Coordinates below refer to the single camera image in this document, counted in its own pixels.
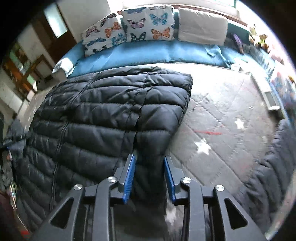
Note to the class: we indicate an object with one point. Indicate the white remote box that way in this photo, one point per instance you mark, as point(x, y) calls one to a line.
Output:
point(266, 92)

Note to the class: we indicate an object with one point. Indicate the colourful printed bag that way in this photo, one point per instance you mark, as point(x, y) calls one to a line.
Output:
point(284, 89)

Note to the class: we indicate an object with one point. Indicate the brown teddy bear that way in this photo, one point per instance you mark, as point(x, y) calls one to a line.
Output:
point(259, 41)

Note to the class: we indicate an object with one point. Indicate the butterfly pillow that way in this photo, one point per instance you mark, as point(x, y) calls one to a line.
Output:
point(104, 34)
point(149, 23)

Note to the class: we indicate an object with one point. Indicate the plain white pillow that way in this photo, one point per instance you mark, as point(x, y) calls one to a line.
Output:
point(202, 27)

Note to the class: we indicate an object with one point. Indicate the dark wooden door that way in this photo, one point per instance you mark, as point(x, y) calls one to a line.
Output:
point(53, 32)

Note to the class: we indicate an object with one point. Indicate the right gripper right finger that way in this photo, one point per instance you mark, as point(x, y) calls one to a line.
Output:
point(228, 219)

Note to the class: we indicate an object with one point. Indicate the right butterfly pillow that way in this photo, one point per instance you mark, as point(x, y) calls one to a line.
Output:
point(149, 23)

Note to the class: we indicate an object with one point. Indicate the wooden display cabinet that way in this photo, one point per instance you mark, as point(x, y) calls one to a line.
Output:
point(22, 70)

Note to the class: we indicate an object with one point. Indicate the black puffer down jacket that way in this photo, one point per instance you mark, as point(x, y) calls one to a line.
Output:
point(85, 129)

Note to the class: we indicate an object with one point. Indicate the left butterfly pillow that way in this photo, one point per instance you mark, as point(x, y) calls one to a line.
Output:
point(104, 34)

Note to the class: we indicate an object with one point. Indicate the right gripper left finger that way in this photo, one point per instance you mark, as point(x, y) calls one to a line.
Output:
point(69, 219)

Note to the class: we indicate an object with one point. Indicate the blue bed headboard cushion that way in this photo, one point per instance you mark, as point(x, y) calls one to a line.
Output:
point(236, 49)

